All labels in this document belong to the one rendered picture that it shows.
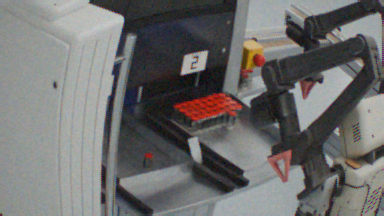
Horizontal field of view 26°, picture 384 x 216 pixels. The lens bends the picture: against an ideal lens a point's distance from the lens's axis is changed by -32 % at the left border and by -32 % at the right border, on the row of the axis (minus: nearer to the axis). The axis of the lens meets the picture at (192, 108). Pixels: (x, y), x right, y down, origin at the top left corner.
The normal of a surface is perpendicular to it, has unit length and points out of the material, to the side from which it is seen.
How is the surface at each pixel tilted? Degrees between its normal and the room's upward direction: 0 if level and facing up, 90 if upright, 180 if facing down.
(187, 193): 0
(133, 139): 0
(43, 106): 90
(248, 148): 0
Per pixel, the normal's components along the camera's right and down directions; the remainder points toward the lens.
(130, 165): 0.17, -0.87
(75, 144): 0.76, 0.41
